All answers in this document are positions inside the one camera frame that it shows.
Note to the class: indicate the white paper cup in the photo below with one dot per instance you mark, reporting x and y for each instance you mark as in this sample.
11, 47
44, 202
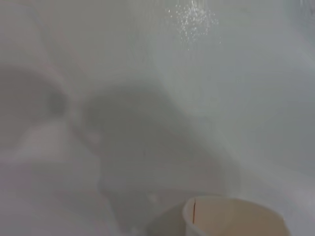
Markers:
233, 216

